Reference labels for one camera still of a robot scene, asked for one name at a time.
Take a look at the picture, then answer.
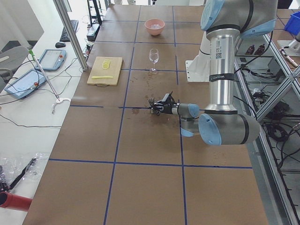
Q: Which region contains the clear wine glass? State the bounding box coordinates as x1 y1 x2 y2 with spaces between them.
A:
149 48 159 74

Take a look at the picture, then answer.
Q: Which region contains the clear ice cubes pile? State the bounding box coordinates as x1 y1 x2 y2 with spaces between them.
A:
150 24 161 30

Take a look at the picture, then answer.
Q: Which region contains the bamboo cutting board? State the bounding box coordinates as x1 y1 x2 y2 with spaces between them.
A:
87 57 123 86

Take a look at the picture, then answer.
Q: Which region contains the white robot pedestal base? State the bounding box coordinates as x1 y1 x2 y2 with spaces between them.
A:
185 32 210 82

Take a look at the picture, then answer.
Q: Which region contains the metal reacher grabber stick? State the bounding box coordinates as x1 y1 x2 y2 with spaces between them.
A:
29 50 71 114

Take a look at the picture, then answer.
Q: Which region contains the steel double jigger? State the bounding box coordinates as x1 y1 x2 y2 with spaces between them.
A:
148 98 160 115

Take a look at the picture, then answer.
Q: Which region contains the pink bowl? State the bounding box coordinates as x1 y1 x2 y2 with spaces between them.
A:
144 19 165 36

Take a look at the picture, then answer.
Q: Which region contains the grey office chair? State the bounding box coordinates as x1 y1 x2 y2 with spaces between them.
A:
0 46 29 91

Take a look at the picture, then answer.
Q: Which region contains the blue storage bin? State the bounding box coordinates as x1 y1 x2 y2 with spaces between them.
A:
284 11 300 35

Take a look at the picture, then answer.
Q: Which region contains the black power box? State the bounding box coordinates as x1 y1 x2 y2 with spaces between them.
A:
87 24 100 42

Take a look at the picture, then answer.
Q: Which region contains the blue teach pendant far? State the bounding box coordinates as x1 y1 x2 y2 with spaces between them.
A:
38 49 67 71

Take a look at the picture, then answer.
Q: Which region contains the yellow plastic knife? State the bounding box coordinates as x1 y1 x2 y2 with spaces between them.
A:
92 75 113 79

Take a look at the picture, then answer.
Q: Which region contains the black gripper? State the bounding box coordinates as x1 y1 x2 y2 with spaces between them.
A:
151 102 180 114

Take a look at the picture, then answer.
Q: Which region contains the black strap tool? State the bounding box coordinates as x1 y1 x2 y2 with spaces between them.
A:
8 157 37 190

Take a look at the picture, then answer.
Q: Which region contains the black keyboard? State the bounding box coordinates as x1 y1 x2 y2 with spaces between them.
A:
59 19 79 43

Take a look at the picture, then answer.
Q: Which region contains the clear plastic bag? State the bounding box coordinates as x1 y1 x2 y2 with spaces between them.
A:
0 152 50 187

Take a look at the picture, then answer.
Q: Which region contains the blue teach pendant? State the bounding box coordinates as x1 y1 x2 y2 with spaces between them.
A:
4 69 46 99
38 49 67 71

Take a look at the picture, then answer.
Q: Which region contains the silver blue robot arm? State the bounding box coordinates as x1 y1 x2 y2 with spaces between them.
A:
149 0 278 145

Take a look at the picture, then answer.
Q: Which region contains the red cylinder tube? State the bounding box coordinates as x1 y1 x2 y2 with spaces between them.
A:
0 192 32 212

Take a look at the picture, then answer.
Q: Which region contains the blue teach pendant near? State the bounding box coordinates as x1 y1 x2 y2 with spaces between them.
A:
4 69 46 99

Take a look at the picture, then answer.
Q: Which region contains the aluminium frame post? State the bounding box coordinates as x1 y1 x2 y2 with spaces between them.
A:
53 0 88 71

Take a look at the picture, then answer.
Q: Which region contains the black computer mouse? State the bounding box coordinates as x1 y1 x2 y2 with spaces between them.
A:
55 42 66 48

